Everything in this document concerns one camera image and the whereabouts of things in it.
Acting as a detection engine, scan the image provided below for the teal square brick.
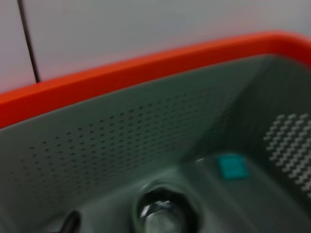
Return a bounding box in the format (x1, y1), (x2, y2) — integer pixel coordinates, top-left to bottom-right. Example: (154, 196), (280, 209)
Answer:
(216, 155), (250, 181)

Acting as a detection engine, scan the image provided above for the glass teacup black holder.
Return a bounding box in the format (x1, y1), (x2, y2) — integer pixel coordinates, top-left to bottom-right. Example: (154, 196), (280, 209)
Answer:
(132, 182), (203, 233)

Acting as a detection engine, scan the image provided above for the grey-green perforated storage bin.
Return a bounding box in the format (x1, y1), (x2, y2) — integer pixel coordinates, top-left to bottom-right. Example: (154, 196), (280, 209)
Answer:
(0, 54), (311, 233)

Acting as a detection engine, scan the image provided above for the thin grey background cable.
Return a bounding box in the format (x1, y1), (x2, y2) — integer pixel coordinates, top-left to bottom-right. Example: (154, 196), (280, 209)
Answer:
(17, 0), (41, 83)

